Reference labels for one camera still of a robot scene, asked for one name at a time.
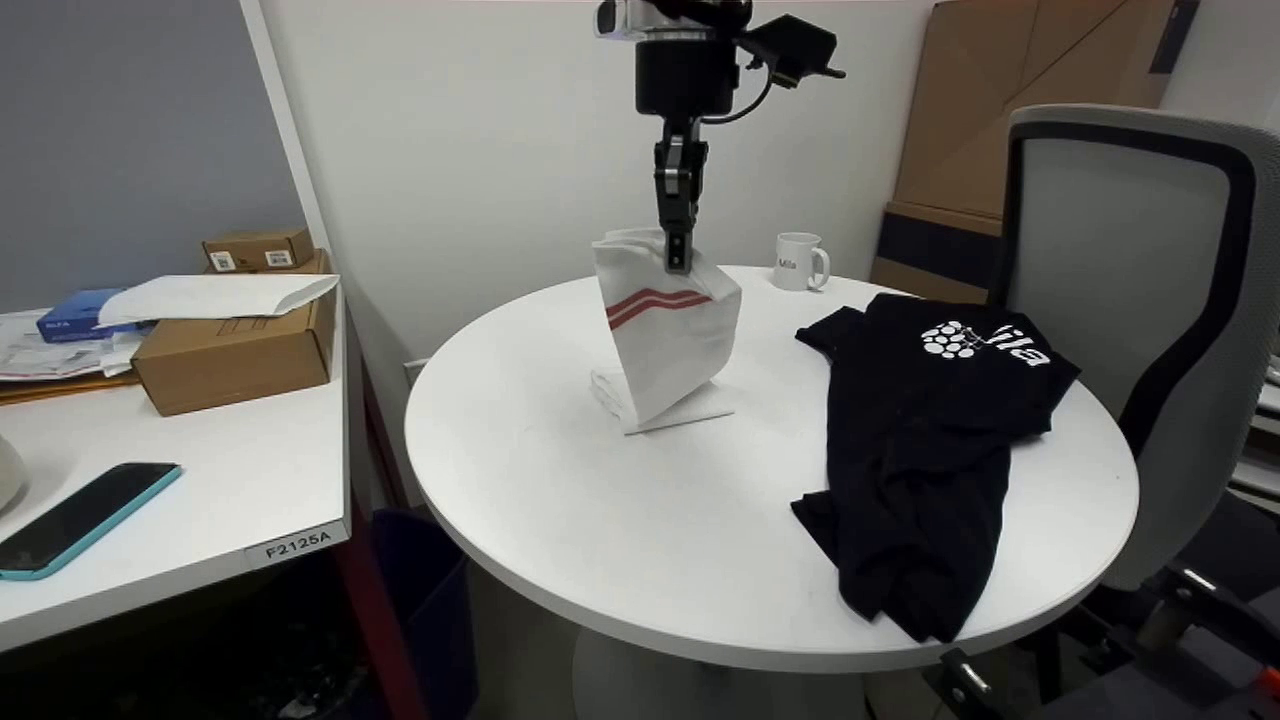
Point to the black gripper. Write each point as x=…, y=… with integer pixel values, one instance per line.
x=682, y=82

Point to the white towel with red stripes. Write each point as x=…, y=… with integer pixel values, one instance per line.
x=669, y=335

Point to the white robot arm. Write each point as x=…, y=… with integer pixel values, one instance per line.
x=665, y=21

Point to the white mug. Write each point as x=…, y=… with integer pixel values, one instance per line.
x=803, y=264

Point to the black t-shirt with white print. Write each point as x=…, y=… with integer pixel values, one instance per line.
x=925, y=408

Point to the white round table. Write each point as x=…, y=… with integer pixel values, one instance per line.
x=675, y=553

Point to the small cardboard box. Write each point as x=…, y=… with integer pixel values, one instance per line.
x=282, y=249

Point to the grey mesh office chair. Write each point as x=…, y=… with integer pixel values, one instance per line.
x=1144, y=245

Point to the white envelope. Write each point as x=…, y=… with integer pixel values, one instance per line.
x=212, y=299

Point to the white office desk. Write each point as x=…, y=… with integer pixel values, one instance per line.
x=262, y=480

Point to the flat cardboard box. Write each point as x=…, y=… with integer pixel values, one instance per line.
x=188, y=367

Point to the grey desk partition panel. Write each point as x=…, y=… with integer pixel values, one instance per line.
x=128, y=132

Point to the blue box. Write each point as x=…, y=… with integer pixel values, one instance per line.
x=79, y=317

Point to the smartphone with teal case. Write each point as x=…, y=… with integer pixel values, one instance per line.
x=90, y=514

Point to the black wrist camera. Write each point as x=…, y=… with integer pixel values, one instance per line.
x=796, y=49

